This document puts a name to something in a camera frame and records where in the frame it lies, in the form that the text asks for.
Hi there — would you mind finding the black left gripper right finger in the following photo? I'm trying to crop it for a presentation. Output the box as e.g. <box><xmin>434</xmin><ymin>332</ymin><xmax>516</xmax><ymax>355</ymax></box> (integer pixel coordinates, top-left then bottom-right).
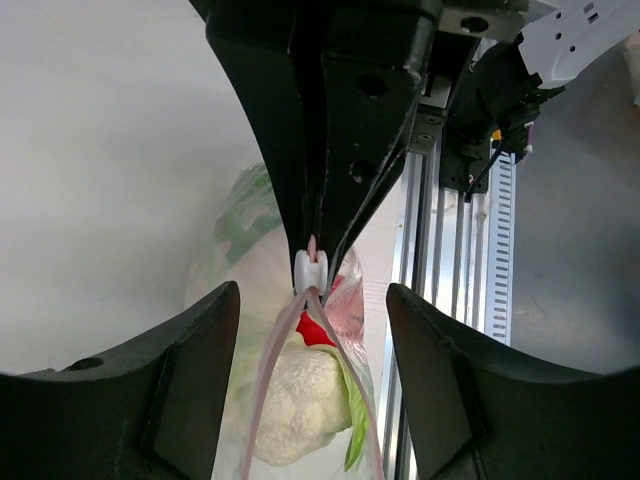
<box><xmin>386</xmin><ymin>284</ymin><xmax>639</xmax><ymax>479</ymax></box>

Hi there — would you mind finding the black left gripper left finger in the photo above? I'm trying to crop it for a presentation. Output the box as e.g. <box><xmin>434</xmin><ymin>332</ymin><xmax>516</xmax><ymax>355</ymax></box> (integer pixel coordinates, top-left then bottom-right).
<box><xmin>1</xmin><ymin>281</ymin><xmax>240</xmax><ymax>479</ymax></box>

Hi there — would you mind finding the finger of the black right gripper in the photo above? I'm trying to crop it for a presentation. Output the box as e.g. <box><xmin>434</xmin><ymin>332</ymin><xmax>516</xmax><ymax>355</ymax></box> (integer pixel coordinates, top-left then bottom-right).
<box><xmin>190</xmin><ymin>1</ymin><xmax>317</xmax><ymax>261</ymax></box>
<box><xmin>319</xmin><ymin>1</ymin><xmax>443</xmax><ymax>278</ymax></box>

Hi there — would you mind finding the clear pink zip top bag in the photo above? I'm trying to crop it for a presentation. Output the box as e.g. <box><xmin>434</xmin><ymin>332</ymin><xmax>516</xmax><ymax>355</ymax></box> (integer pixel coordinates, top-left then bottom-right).
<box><xmin>185</xmin><ymin>164</ymin><xmax>383</xmax><ymax>479</ymax></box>

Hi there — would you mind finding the white cauliflower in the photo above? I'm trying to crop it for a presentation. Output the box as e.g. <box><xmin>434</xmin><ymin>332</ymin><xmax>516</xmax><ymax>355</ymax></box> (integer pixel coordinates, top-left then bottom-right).
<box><xmin>251</xmin><ymin>341</ymin><xmax>370</xmax><ymax>479</ymax></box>

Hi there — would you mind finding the green lettuce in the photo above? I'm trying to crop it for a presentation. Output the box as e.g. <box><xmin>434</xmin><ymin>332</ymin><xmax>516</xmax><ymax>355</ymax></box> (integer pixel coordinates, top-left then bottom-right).
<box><xmin>211</xmin><ymin>164</ymin><xmax>282</xmax><ymax>267</ymax></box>

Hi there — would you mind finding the red tomato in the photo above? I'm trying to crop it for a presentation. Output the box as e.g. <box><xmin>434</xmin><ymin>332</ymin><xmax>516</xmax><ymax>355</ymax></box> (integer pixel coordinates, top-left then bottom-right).
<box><xmin>296</xmin><ymin>311</ymin><xmax>335</xmax><ymax>347</ymax></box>

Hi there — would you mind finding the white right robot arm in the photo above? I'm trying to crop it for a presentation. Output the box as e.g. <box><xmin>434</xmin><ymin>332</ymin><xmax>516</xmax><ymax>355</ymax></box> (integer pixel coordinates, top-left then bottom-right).
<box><xmin>193</xmin><ymin>1</ymin><xmax>639</xmax><ymax>283</ymax></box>

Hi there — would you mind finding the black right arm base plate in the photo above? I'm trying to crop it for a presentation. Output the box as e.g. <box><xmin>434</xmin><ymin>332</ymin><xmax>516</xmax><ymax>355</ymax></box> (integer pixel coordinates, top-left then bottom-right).
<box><xmin>439</xmin><ymin>121</ymin><xmax>491</xmax><ymax>192</ymax></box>

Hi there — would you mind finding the aluminium frame rail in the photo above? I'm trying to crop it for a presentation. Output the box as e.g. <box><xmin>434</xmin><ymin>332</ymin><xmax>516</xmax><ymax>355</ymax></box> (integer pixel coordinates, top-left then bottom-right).
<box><xmin>377</xmin><ymin>69</ymin><xmax>494</xmax><ymax>480</ymax></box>

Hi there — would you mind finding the white slotted cable duct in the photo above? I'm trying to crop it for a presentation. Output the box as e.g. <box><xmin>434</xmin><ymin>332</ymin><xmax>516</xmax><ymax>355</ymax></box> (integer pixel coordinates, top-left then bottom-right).
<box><xmin>484</xmin><ymin>154</ymin><xmax>516</xmax><ymax>346</ymax></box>

